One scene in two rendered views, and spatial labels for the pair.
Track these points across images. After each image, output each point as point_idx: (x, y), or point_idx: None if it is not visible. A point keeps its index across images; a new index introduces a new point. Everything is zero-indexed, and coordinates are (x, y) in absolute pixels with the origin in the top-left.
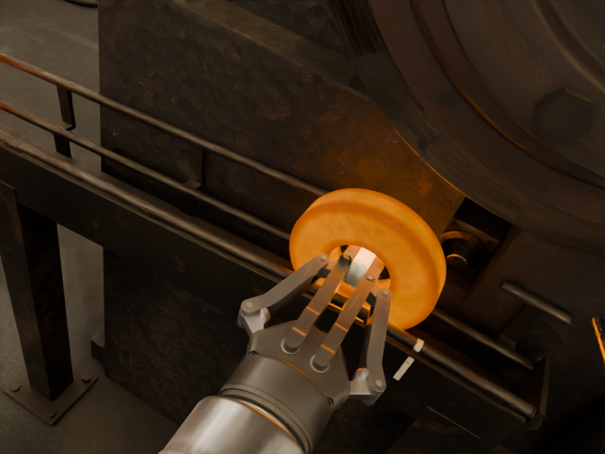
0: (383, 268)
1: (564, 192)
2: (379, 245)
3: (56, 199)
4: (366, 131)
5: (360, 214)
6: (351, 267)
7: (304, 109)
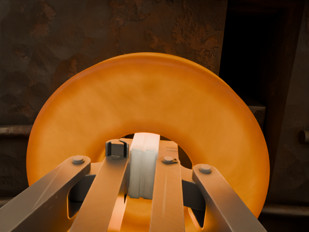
0: (177, 151)
1: None
2: (158, 112)
3: None
4: (87, 26)
5: (112, 72)
6: (131, 159)
7: (8, 33)
